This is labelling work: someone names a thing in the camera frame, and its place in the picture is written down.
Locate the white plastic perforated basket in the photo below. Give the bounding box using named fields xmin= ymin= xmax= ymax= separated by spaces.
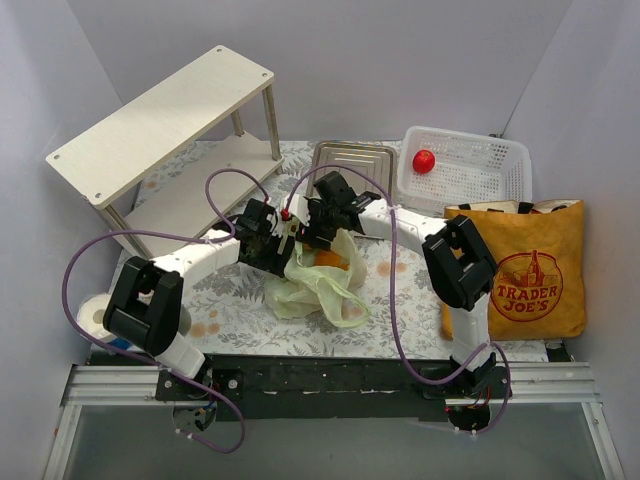
xmin=396 ymin=126 xmax=532 ymax=214

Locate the red toy apple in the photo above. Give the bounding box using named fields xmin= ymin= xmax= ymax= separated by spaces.
xmin=412 ymin=149 xmax=436 ymax=174

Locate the mustard yellow tote bag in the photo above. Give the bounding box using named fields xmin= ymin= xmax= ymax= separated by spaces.
xmin=444 ymin=199 xmax=586 ymax=341

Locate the aluminium frame rail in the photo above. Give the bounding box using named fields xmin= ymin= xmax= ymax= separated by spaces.
xmin=43 ymin=362 xmax=625 ymax=479

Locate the stainless steel tray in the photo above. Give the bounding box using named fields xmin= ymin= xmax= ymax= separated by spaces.
xmin=306 ymin=141 xmax=397 ymax=198

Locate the long orange toy bread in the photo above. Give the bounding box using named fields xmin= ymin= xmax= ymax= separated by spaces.
xmin=303 ymin=245 xmax=350 ymax=271

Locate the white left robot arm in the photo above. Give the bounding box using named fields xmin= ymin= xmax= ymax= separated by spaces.
xmin=102 ymin=200 xmax=295 ymax=400

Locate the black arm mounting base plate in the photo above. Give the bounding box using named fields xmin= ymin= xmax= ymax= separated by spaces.
xmin=155 ymin=355 xmax=509 ymax=427

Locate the light green plastic grocery bag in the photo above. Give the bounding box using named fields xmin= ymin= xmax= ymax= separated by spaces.
xmin=264 ymin=230 xmax=370 ymax=328

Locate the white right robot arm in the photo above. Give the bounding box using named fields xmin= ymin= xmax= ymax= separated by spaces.
xmin=282 ymin=171 xmax=497 ymax=398

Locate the floral patterned table mat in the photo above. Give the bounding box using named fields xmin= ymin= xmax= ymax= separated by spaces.
xmin=110 ymin=139 xmax=550 ymax=362

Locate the white wooden two-tier shelf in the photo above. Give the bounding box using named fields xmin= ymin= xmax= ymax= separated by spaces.
xmin=46 ymin=45 xmax=283 ymax=258

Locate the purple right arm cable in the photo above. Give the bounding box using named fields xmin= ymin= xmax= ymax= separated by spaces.
xmin=285 ymin=164 xmax=513 ymax=434

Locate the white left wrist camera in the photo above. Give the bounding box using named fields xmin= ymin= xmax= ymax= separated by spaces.
xmin=271 ymin=200 xmax=286 ymax=238

